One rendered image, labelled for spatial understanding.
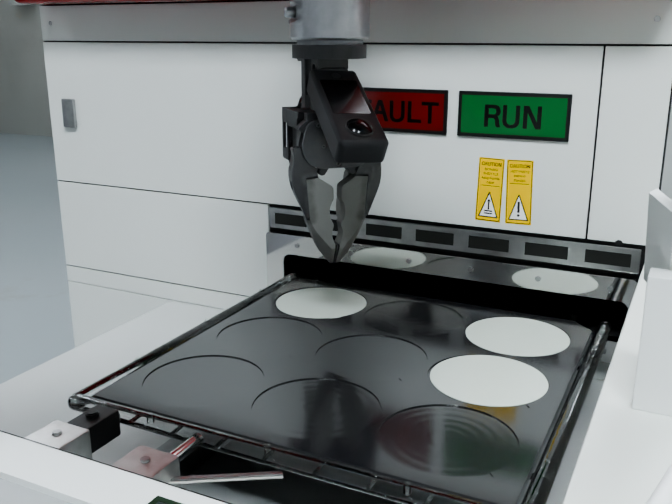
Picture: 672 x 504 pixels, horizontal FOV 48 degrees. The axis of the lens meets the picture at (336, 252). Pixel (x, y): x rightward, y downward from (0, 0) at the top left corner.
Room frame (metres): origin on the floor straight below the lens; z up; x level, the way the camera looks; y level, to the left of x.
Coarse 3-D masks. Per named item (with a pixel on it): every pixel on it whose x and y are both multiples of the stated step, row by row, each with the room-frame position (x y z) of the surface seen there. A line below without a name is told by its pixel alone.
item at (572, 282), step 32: (288, 256) 0.92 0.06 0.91; (320, 256) 0.89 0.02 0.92; (352, 256) 0.87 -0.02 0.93; (384, 256) 0.85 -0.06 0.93; (416, 256) 0.83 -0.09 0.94; (448, 256) 0.81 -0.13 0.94; (480, 256) 0.81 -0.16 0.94; (544, 288) 0.77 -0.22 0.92; (576, 288) 0.75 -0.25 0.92; (608, 288) 0.74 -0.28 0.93; (608, 352) 0.73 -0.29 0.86
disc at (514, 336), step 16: (480, 320) 0.72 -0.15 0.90; (496, 320) 0.72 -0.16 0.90; (512, 320) 0.72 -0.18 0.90; (528, 320) 0.72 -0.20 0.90; (480, 336) 0.68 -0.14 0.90; (496, 336) 0.68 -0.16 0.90; (512, 336) 0.68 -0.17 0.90; (528, 336) 0.68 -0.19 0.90; (544, 336) 0.68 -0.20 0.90; (560, 336) 0.68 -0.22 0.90; (496, 352) 0.64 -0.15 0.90; (512, 352) 0.64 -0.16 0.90; (528, 352) 0.64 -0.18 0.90; (544, 352) 0.64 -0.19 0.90
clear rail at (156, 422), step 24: (72, 408) 0.55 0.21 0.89; (120, 408) 0.53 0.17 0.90; (168, 432) 0.50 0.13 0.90; (192, 432) 0.50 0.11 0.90; (216, 432) 0.49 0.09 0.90; (240, 456) 0.47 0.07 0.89; (264, 456) 0.47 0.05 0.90; (288, 456) 0.46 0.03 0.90; (336, 480) 0.44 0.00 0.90; (360, 480) 0.43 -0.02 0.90; (384, 480) 0.43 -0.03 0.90
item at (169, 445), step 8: (168, 440) 0.57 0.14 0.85; (176, 440) 0.57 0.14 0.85; (160, 448) 0.56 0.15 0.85; (168, 448) 0.56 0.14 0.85; (200, 448) 0.58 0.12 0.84; (192, 456) 0.57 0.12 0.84; (200, 456) 0.58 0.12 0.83; (208, 456) 0.59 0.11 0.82; (184, 464) 0.56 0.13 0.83; (192, 464) 0.57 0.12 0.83; (200, 464) 0.58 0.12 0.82; (184, 472) 0.56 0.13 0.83; (192, 472) 0.57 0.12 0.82
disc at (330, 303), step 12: (312, 288) 0.82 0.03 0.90; (324, 288) 0.82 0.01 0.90; (336, 288) 0.82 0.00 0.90; (288, 300) 0.78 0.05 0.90; (300, 300) 0.78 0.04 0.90; (312, 300) 0.78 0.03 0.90; (324, 300) 0.78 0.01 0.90; (336, 300) 0.78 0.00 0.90; (348, 300) 0.78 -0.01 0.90; (360, 300) 0.78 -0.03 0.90; (288, 312) 0.75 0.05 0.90; (300, 312) 0.75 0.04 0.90; (312, 312) 0.75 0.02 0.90; (324, 312) 0.75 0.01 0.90; (336, 312) 0.75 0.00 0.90; (348, 312) 0.75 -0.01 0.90
